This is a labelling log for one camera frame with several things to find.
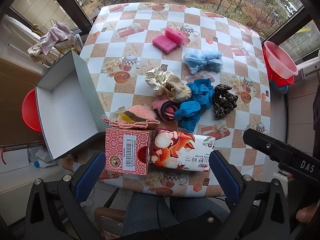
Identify leopard print scrunchie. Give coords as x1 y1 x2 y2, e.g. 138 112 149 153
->
213 84 238 119

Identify pink knit hat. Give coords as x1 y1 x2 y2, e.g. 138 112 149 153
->
101 105 161 130

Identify beige sock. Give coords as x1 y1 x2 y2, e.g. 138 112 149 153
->
164 74 192 103

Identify cream polka dot scrunchie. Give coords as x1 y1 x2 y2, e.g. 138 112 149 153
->
145 67 173 96

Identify light blue fluffy cloth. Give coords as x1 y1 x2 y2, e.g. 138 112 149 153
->
182 50 223 74

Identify pink sponge with holes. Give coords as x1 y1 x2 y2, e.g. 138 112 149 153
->
164 27 186 47

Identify person's hand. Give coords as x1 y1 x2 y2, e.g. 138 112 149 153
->
286 173 319 223

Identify wooden chair seat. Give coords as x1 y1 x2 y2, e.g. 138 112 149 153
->
94 207 126 239

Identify red patterned carton box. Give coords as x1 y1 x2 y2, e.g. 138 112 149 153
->
105 128 155 176

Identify plastic bottle blue cap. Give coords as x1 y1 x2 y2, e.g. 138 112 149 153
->
28 146 57 168

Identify grey cardboard box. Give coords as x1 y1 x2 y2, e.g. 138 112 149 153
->
35 51 107 160

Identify person's jeans legs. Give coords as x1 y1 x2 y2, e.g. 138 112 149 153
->
120 192 229 237

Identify red plastic basin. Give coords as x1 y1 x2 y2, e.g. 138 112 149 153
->
263 47 294 88

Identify red plastic chair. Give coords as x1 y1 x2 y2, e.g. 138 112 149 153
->
21 88 42 134

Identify pink plastic basin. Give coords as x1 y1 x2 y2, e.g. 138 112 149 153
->
264 41 298 79

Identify checkered patterned tablecloth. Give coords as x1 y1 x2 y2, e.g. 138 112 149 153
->
80 2 270 197

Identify brown cardboard sheet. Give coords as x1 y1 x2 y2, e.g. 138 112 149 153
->
0 57 42 145

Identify pink white hanging cloth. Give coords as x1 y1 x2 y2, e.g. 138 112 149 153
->
28 23 73 62

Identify gold wire rack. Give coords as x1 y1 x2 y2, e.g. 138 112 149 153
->
31 21 84 65

